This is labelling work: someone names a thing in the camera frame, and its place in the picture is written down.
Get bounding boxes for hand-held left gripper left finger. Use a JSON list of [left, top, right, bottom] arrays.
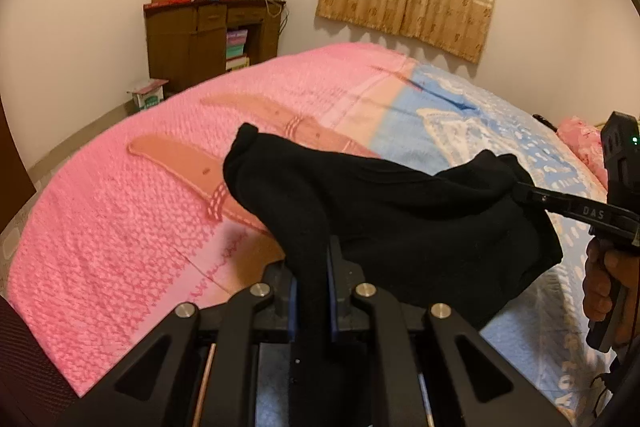
[[55, 262, 301, 427]]

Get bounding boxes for pink and blue printed blanket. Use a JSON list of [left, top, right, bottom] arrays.
[[5, 42, 621, 427]]

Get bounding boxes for red flat box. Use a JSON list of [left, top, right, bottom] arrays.
[[143, 0, 193, 11]]

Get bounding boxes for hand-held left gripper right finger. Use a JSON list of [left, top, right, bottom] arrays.
[[326, 237, 571, 427]]

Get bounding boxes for brown wooden desk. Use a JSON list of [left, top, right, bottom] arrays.
[[143, 0, 287, 95]]

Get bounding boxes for brown wooden door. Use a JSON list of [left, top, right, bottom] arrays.
[[0, 99, 37, 233]]

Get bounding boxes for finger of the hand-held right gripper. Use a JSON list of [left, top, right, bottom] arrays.
[[512, 179, 640, 233]]

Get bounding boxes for stack of pastel books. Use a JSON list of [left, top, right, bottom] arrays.
[[226, 28, 250, 70]]

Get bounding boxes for white cable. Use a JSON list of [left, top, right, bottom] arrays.
[[267, 0, 291, 28]]

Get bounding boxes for dark mesh chair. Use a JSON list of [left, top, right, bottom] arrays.
[[0, 294, 81, 427]]

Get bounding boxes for pink floral folded blanket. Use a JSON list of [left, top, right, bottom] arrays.
[[557, 117, 608, 188]]

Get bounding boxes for dark cloth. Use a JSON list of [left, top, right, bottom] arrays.
[[592, 342, 640, 427]]

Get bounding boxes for person's right hand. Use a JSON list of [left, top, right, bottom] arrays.
[[582, 237, 640, 348]]

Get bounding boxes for black pants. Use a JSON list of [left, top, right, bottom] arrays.
[[222, 122, 565, 427]]

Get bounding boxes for small cardboard box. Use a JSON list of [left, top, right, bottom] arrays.
[[126, 78, 169, 115]]

